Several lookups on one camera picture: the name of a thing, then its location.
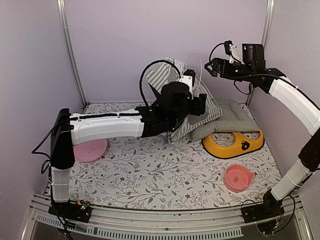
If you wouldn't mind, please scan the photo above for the pink plate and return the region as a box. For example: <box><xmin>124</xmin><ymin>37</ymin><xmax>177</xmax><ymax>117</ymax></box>
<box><xmin>73</xmin><ymin>139</ymin><xmax>108</xmax><ymax>163</ymax></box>

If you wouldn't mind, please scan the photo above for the green checkered cushion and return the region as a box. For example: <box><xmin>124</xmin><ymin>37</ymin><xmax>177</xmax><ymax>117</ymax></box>
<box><xmin>190</xmin><ymin>99</ymin><xmax>259</xmax><ymax>142</ymax></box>

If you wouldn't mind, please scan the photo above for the striped pet tent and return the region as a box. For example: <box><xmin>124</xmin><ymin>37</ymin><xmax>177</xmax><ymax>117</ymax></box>
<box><xmin>140</xmin><ymin>58</ymin><xmax>222</xmax><ymax>143</ymax></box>

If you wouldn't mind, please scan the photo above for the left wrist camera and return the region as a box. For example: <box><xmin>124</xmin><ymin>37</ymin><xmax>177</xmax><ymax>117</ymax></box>
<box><xmin>178</xmin><ymin>69</ymin><xmax>196</xmax><ymax>94</ymax></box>

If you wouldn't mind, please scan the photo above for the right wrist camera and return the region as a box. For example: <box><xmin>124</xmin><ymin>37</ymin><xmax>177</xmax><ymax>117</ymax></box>
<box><xmin>223</xmin><ymin>40</ymin><xmax>242</xmax><ymax>64</ymax></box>

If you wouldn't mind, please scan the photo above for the left camera cable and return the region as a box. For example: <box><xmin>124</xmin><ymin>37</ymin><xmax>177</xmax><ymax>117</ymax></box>
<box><xmin>138</xmin><ymin>59</ymin><xmax>182</xmax><ymax>107</ymax></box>

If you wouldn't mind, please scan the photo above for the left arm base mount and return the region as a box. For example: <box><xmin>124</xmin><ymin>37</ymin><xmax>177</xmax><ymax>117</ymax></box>
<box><xmin>48</xmin><ymin>200</ymin><xmax>92</xmax><ymax>223</ymax></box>

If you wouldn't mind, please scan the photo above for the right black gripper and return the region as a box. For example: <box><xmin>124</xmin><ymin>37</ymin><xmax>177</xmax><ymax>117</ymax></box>
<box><xmin>204</xmin><ymin>57</ymin><xmax>254</xmax><ymax>82</ymax></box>

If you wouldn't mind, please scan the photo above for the yellow double bowl holder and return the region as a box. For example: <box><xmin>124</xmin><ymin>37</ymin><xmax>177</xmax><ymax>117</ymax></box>
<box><xmin>201</xmin><ymin>129</ymin><xmax>265</xmax><ymax>159</ymax></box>

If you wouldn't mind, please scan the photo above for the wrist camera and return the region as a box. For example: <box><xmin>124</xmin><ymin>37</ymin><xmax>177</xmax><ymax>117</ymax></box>
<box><xmin>178</xmin><ymin>69</ymin><xmax>196</xmax><ymax>94</ymax></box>
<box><xmin>223</xmin><ymin>40</ymin><xmax>242</xmax><ymax>64</ymax></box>

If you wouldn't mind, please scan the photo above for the right aluminium frame post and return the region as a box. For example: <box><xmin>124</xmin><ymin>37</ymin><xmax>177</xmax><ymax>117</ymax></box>
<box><xmin>245</xmin><ymin>0</ymin><xmax>275</xmax><ymax>106</ymax></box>

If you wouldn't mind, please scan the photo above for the floral table mat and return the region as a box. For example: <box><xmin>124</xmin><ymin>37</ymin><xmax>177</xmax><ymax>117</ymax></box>
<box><xmin>51</xmin><ymin>101</ymin><xmax>283</xmax><ymax>210</ymax></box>

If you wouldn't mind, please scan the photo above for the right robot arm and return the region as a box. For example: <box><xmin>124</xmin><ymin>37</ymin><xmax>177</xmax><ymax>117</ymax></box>
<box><xmin>204</xmin><ymin>41</ymin><xmax>320</xmax><ymax>218</ymax></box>

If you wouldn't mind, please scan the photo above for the pink bowl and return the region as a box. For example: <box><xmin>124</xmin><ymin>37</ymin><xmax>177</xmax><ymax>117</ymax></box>
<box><xmin>223</xmin><ymin>164</ymin><xmax>255</xmax><ymax>193</ymax></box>

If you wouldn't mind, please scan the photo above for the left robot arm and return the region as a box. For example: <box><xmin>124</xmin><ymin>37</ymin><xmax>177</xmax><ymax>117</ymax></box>
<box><xmin>50</xmin><ymin>81</ymin><xmax>207</xmax><ymax>217</ymax></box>

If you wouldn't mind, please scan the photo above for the front aluminium rail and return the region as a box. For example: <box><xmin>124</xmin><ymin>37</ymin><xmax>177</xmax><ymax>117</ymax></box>
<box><xmin>21</xmin><ymin>194</ymin><xmax>314</xmax><ymax>240</ymax></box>

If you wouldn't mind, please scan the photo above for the aluminium frame post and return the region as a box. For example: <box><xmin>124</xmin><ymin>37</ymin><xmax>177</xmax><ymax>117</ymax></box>
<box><xmin>56</xmin><ymin>0</ymin><xmax>87</xmax><ymax>108</ymax></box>
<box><xmin>245</xmin><ymin>0</ymin><xmax>275</xmax><ymax>106</ymax></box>

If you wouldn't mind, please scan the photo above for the left aluminium frame post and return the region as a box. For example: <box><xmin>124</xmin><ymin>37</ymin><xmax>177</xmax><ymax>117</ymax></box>
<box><xmin>56</xmin><ymin>0</ymin><xmax>87</xmax><ymax>108</ymax></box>

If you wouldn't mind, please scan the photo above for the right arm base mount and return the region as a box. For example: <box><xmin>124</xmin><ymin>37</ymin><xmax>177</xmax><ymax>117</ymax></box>
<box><xmin>240</xmin><ymin>202</ymin><xmax>285</xmax><ymax>223</ymax></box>

